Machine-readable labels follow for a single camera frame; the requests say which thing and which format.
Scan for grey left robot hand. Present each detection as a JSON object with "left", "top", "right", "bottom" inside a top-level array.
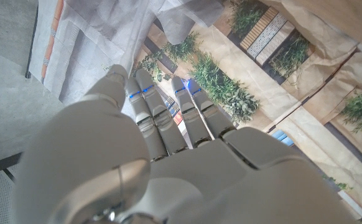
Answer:
[{"left": 12, "top": 63, "right": 356, "bottom": 224}]

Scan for clear plastic pipette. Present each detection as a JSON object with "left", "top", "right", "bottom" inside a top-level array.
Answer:
[{"left": 118, "top": 0, "right": 157, "bottom": 74}]

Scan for printed fabric backdrop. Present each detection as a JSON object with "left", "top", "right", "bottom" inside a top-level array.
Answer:
[{"left": 28, "top": 0, "right": 362, "bottom": 224}]

